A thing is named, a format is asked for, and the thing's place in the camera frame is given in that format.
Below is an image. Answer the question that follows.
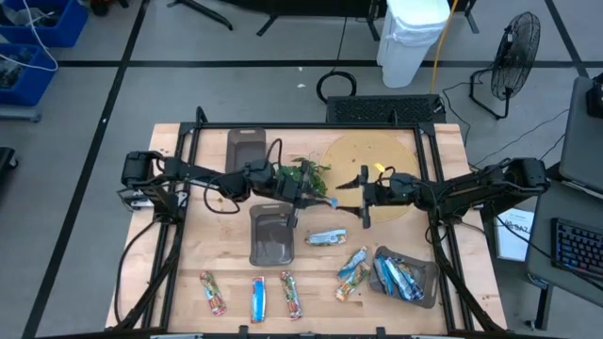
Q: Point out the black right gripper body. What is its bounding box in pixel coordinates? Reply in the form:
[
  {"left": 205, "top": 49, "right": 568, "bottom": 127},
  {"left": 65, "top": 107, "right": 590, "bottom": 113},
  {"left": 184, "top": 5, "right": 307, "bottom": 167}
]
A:
[{"left": 359, "top": 164, "right": 424, "bottom": 231}]

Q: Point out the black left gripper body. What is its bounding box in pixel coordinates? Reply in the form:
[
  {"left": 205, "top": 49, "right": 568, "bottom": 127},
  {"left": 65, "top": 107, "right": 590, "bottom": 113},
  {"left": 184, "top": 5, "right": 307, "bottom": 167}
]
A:
[{"left": 269, "top": 160, "right": 314, "bottom": 230}]

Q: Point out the green and white granola bar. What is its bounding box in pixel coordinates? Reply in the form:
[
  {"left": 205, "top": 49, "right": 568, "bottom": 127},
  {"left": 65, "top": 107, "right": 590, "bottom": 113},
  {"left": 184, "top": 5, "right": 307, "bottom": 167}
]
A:
[{"left": 304, "top": 229, "right": 349, "bottom": 248}]

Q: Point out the light blue granola bar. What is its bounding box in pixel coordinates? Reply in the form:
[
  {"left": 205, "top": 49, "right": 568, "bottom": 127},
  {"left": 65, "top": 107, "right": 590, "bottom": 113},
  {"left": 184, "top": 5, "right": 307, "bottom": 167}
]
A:
[{"left": 336, "top": 246, "right": 368, "bottom": 280}]

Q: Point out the green and orange granola bar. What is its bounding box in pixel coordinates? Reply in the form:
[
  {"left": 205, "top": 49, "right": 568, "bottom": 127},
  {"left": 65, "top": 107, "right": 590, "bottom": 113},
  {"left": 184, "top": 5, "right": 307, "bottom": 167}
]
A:
[{"left": 334, "top": 261, "right": 372, "bottom": 303}]

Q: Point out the blue and white granola bar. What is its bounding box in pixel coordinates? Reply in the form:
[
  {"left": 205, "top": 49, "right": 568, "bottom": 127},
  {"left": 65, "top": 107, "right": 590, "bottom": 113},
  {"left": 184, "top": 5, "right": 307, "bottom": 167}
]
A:
[{"left": 390, "top": 256, "right": 426, "bottom": 302}]

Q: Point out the red chewy granola bar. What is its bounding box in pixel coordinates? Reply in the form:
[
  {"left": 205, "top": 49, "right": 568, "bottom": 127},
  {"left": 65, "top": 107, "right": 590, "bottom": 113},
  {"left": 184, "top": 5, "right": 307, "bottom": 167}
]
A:
[
  {"left": 278, "top": 270, "right": 303, "bottom": 322},
  {"left": 199, "top": 270, "right": 228, "bottom": 317}
]

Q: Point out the blue and red granola bar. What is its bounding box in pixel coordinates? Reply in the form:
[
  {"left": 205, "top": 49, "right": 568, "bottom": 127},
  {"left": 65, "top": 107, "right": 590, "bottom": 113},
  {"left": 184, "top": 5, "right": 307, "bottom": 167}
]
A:
[{"left": 250, "top": 275, "right": 268, "bottom": 325}]

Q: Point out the green plant in white pot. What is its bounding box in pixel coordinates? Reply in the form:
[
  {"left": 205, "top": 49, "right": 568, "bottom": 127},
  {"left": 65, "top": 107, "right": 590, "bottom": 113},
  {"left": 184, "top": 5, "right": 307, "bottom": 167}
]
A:
[{"left": 273, "top": 157, "right": 334, "bottom": 199}]

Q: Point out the round wooden board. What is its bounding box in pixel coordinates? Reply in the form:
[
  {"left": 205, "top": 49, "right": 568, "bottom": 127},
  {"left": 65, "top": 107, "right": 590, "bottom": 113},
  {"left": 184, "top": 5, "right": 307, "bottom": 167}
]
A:
[{"left": 319, "top": 130, "right": 424, "bottom": 224}]

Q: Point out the translucent grey plastic bin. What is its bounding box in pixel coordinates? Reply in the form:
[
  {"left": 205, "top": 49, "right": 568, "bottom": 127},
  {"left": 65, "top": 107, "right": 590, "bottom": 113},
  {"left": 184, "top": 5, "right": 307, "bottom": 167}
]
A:
[
  {"left": 224, "top": 126, "right": 268, "bottom": 175},
  {"left": 368, "top": 244, "right": 441, "bottom": 310},
  {"left": 248, "top": 202, "right": 296, "bottom": 267}
]

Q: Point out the black vented computer case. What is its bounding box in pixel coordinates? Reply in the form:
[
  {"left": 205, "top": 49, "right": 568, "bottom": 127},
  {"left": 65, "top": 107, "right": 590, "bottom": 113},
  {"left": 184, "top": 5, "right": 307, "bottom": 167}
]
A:
[{"left": 325, "top": 93, "right": 447, "bottom": 125}]

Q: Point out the white paper sign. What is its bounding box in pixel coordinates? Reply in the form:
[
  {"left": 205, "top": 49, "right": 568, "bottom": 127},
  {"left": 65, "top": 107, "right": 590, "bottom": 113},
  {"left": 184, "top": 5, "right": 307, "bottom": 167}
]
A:
[{"left": 493, "top": 206, "right": 536, "bottom": 264}]

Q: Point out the white trash bin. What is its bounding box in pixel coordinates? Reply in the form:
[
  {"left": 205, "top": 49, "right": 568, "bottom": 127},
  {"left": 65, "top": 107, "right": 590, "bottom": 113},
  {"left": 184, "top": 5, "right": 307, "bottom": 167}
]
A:
[{"left": 376, "top": 0, "right": 452, "bottom": 90}]

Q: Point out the grey desk with keyboard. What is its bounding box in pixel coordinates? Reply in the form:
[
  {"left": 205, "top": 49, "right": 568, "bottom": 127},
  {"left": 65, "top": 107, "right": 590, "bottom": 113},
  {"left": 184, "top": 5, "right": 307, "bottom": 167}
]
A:
[{"left": 525, "top": 177, "right": 603, "bottom": 308}]

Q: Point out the black floor fan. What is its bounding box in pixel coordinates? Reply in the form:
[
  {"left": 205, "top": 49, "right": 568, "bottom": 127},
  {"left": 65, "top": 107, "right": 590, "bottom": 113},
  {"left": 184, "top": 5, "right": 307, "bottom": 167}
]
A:
[{"left": 468, "top": 10, "right": 543, "bottom": 121}]

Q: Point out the black partition screen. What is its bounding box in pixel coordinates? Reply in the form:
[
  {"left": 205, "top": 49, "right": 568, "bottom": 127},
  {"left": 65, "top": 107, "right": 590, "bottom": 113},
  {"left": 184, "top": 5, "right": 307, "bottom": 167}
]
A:
[{"left": 167, "top": 0, "right": 481, "bottom": 42}]

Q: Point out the black desk leg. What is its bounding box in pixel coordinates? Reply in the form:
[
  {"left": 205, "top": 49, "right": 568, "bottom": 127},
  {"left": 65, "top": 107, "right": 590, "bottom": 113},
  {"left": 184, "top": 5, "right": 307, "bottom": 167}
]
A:
[{"left": 525, "top": 282, "right": 555, "bottom": 331}]

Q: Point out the black backlit keyboard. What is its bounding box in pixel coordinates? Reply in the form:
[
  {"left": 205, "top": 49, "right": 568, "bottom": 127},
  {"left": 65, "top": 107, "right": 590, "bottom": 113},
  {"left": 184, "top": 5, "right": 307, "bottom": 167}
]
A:
[{"left": 550, "top": 217, "right": 603, "bottom": 284}]

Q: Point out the grey desk top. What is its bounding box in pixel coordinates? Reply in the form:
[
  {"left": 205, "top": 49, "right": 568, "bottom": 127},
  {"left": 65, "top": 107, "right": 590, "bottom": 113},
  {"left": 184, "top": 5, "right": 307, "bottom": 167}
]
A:
[{"left": 559, "top": 74, "right": 603, "bottom": 195}]

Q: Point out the black device on desk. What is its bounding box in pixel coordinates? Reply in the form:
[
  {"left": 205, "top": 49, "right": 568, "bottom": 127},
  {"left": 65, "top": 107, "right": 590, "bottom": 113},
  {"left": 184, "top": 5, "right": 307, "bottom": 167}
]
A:
[{"left": 585, "top": 73, "right": 603, "bottom": 121}]

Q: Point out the blue plastic storage crate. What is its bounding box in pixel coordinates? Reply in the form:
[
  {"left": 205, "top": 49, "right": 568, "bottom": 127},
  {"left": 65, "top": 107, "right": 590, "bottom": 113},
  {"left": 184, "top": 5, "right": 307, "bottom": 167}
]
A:
[
  {"left": 0, "top": 42, "right": 59, "bottom": 107},
  {"left": 0, "top": 0, "right": 90, "bottom": 49}
]

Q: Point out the grey crate base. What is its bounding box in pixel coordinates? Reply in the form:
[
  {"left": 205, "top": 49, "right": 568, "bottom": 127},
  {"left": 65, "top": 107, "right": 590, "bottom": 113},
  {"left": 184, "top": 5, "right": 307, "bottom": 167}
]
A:
[{"left": 0, "top": 104, "right": 42, "bottom": 124}]

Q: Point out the black object at floor edge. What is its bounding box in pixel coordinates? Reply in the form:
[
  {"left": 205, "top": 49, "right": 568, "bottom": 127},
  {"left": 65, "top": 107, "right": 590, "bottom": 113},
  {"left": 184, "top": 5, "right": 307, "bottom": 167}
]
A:
[{"left": 0, "top": 147, "right": 20, "bottom": 186}]

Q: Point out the black metal table frame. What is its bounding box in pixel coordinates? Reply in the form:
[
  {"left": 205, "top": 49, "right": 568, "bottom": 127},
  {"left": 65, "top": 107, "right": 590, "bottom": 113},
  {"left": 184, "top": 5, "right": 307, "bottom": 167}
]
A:
[{"left": 106, "top": 105, "right": 509, "bottom": 339}]

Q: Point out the coiled black cable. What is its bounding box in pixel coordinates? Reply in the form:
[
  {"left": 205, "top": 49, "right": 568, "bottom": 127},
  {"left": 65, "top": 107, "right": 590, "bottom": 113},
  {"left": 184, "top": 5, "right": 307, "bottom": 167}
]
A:
[{"left": 316, "top": 16, "right": 358, "bottom": 105}]

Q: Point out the yellow hanging cable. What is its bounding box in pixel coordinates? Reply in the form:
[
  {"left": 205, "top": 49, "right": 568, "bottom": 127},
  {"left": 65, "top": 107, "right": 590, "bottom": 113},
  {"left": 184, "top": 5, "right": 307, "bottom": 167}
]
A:
[{"left": 429, "top": 0, "right": 461, "bottom": 94}]

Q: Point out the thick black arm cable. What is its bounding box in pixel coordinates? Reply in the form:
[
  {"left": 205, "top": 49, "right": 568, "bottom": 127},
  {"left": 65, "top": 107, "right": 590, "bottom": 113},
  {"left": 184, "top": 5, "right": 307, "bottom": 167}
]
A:
[{"left": 112, "top": 217, "right": 161, "bottom": 326}]

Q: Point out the white cable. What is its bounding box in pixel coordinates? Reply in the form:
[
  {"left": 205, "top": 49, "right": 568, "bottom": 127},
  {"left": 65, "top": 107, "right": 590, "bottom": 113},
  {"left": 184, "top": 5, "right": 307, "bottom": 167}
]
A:
[{"left": 0, "top": 0, "right": 59, "bottom": 73}]

